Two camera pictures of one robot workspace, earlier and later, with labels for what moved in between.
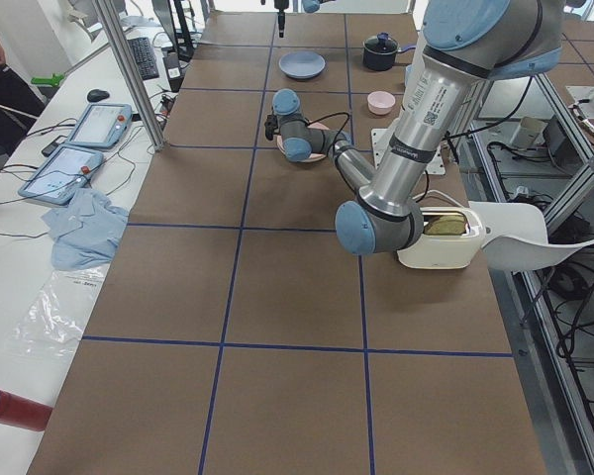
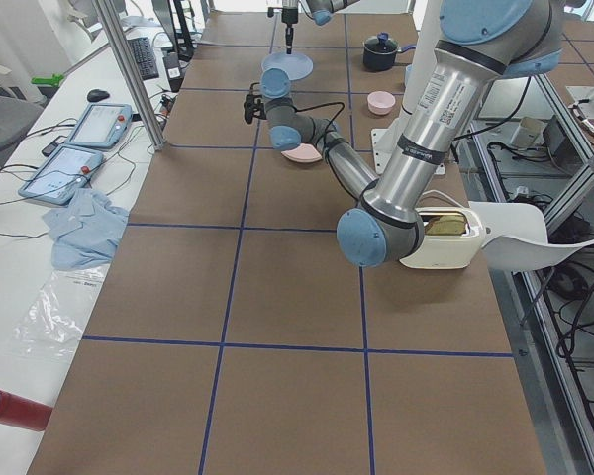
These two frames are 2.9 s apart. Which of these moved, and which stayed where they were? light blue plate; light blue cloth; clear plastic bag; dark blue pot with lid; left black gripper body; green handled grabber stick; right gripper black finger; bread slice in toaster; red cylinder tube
Moved: light blue plate; left black gripper body; right gripper black finger
Stayed: bread slice in toaster; light blue cloth; red cylinder tube; dark blue pot with lid; clear plastic bag; green handled grabber stick
